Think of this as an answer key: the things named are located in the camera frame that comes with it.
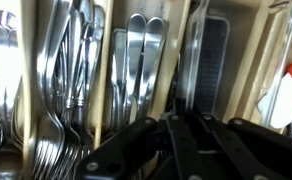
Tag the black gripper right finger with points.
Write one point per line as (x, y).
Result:
(252, 146)

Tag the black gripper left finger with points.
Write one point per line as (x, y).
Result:
(126, 143)

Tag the steel butter knife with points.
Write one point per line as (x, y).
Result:
(119, 66)

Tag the steel fork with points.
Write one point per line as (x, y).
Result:
(49, 140)
(73, 110)
(92, 50)

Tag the large bamboo cutlery organizer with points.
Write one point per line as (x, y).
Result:
(27, 100)

